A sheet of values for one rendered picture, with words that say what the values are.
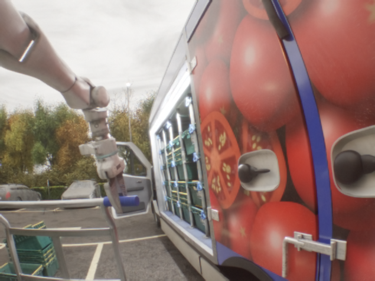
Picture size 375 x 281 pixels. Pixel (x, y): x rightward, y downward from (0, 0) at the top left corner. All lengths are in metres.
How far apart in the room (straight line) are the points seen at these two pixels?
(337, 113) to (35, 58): 0.70
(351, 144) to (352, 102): 0.12
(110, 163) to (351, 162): 0.66
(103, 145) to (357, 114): 0.71
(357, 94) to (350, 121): 0.07
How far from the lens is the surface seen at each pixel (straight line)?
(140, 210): 4.90
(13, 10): 0.38
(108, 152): 0.65
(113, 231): 0.85
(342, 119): 0.61
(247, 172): 0.94
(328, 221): 0.70
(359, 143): 0.61
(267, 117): 0.82
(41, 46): 0.44
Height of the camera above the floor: 1.29
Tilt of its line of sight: 9 degrees up
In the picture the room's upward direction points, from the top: 7 degrees counter-clockwise
